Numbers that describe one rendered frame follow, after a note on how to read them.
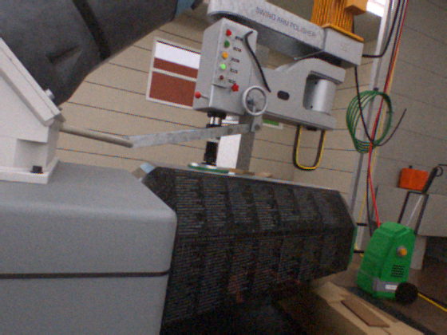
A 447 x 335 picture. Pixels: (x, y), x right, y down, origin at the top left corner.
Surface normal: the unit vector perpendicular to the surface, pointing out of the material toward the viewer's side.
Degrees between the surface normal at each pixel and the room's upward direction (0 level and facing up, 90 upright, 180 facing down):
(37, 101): 90
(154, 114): 90
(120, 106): 90
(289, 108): 90
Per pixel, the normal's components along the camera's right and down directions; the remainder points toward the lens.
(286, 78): 0.47, 0.12
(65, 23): 0.80, 0.19
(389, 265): 0.13, 0.07
